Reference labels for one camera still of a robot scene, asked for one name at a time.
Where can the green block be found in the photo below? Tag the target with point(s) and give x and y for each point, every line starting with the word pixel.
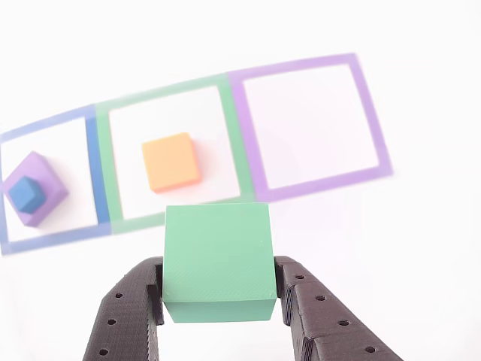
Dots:
pixel 218 252

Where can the purple block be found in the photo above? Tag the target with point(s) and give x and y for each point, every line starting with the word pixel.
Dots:
pixel 49 176

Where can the green tape square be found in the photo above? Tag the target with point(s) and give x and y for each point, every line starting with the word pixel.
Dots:
pixel 109 169

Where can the blue tape square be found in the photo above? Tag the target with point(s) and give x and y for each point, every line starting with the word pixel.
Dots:
pixel 95 169

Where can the orange block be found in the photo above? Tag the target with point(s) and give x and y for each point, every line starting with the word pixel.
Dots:
pixel 171 161

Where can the purple tape square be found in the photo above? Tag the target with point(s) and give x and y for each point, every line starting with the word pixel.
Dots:
pixel 248 143

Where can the small blue cube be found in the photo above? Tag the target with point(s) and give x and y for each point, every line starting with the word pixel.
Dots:
pixel 24 195

